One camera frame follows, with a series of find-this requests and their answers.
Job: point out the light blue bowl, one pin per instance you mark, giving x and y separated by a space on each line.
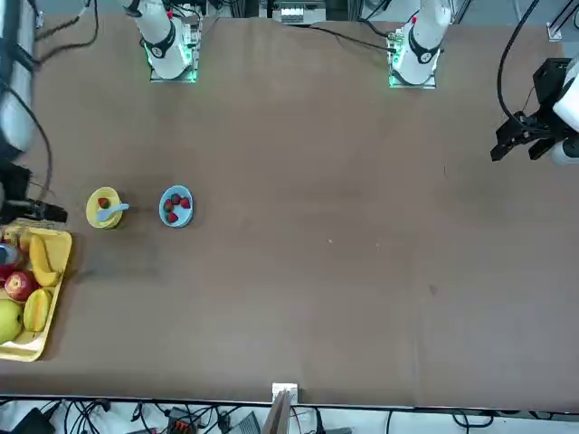
183 216

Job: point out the yellow-green mango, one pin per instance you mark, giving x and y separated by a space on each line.
9 322

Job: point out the aluminium frame rail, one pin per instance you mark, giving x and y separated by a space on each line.
555 29

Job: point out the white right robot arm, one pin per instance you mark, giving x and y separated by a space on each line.
163 40

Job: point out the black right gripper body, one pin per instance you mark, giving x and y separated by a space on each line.
16 187

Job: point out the yellow bowl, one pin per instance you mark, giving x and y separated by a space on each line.
92 212

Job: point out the yellow banana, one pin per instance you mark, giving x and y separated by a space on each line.
40 262

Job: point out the red dragon fruit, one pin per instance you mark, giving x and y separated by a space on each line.
6 271

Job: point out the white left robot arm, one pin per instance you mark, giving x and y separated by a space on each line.
420 45

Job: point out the yellow-green starfruit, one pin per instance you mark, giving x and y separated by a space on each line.
37 311

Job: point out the black power adapter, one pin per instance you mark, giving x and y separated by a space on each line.
31 422

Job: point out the aluminium camera post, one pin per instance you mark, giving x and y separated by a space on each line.
285 393

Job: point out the light blue plastic spoon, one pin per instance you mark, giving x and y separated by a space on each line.
108 214

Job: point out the black power strip orange switches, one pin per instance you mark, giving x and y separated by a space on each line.
181 422

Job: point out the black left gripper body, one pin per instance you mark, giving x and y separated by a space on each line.
549 81

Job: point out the yellow plastic tray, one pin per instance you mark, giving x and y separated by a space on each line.
63 253

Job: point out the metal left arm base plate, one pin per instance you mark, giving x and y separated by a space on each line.
411 85

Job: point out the red apple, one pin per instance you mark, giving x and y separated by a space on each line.
20 285

